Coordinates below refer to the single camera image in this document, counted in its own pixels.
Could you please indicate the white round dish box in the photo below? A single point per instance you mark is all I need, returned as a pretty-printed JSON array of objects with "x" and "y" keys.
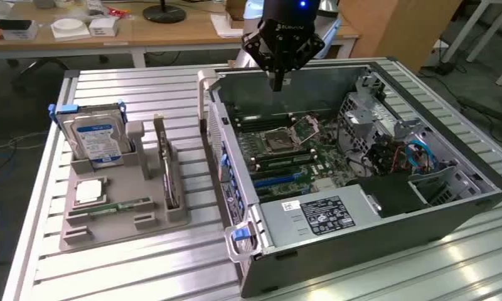
[{"x": 71, "y": 29}]

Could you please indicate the blue card retention clip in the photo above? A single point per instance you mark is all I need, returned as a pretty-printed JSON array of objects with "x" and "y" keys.
[
  {"x": 224, "y": 160},
  {"x": 234, "y": 187},
  {"x": 237, "y": 199},
  {"x": 241, "y": 209},
  {"x": 230, "y": 175}
]

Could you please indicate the hard disk blue label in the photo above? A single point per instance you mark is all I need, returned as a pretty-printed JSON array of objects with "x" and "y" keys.
[{"x": 94, "y": 138}]

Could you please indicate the silver CPU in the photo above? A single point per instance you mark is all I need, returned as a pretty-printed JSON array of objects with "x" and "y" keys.
[{"x": 89, "y": 191}]

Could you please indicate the green RAM stick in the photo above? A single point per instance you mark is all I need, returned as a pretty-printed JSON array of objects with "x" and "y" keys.
[{"x": 109, "y": 207}]

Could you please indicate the black open PC case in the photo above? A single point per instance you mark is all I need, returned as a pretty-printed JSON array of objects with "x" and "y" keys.
[{"x": 360, "y": 251}]

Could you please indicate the metal socket cover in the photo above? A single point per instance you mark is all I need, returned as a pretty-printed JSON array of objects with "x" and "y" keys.
[{"x": 308, "y": 128}]

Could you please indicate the blue case latch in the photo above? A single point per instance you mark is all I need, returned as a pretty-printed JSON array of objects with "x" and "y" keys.
[{"x": 240, "y": 235}]

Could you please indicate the grey parts rack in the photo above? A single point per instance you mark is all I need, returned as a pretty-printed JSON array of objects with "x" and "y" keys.
[{"x": 122, "y": 188}]

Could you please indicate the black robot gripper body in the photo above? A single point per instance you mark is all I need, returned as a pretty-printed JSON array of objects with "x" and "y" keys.
[{"x": 286, "y": 19}]

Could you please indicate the blue disk carrier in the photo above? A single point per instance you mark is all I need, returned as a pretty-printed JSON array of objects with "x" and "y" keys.
[{"x": 65, "y": 109}]

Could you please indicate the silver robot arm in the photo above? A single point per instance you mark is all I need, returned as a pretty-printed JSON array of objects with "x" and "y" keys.
[{"x": 248, "y": 58}]

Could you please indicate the GPU graphics card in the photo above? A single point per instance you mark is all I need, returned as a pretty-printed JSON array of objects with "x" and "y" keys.
[{"x": 171, "y": 175}]

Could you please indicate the black power adaptor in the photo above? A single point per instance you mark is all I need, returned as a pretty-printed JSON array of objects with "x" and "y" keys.
[{"x": 443, "y": 69}]

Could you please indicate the black round lamp base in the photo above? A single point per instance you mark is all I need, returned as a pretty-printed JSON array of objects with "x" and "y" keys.
[{"x": 165, "y": 15}]

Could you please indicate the silver chipset heatsink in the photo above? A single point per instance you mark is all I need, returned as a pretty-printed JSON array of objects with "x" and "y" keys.
[{"x": 326, "y": 185}]

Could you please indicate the black RAM slot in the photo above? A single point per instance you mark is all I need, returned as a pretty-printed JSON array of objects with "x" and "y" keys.
[
  {"x": 282, "y": 150},
  {"x": 285, "y": 159},
  {"x": 265, "y": 125},
  {"x": 262, "y": 114},
  {"x": 285, "y": 163},
  {"x": 264, "y": 118},
  {"x": 284, "y": 155},
  {"x": 265, "y": 121}
]

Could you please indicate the black plastic shroud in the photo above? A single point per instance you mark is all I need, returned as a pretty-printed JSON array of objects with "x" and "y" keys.
[{"x": 389, "y": 194}]

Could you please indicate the grey power supply unit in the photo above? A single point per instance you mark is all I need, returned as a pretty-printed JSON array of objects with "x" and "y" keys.
[{"x": 285, "y": 229}]

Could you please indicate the CPU socket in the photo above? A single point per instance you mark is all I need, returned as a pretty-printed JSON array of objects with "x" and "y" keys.
[{"x": 278, "y": 141}]

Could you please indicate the small white box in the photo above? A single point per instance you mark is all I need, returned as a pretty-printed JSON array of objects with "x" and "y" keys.
[{"x": 102, "y": 28}]

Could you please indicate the wooden cabinet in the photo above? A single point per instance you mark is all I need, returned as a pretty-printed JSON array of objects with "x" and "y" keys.
[{"x": 401, "y": 31}]

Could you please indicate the perforated metal disk bay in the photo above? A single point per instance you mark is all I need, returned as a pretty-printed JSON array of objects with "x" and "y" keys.
[{"x": 360, "y": 119}]

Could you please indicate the green motherboard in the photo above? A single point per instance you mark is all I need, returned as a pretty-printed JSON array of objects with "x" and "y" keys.
[{"x": 322, "y": 163}]

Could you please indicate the brown cardboard box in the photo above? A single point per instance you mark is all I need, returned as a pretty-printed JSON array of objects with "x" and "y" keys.
[{"x": 234, "y": 9}]

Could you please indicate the black and white box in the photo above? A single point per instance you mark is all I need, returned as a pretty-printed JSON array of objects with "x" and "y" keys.
[{"x": 16, "y": 31}]

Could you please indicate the grey metal disk bay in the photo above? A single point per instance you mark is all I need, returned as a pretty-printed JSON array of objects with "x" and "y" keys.
[{"x": 452, "y": 178}]

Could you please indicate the blue expansion slot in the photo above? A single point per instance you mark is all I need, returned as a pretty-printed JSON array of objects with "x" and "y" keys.
[{"x": 276, "y": 182}]

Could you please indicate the white table frame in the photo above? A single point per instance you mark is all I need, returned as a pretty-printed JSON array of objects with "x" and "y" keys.
[{"x": 464, "y": 31}]

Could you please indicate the white paper stack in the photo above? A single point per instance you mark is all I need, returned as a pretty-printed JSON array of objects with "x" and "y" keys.
[{"x": 226, "y": 29}]

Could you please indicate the wooden desk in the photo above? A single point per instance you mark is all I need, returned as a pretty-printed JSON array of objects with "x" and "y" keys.
[{"x": 130, "y": 31}]

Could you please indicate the small red item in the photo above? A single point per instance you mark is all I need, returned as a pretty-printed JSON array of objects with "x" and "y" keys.
[{"x": 117, "y": 12}]

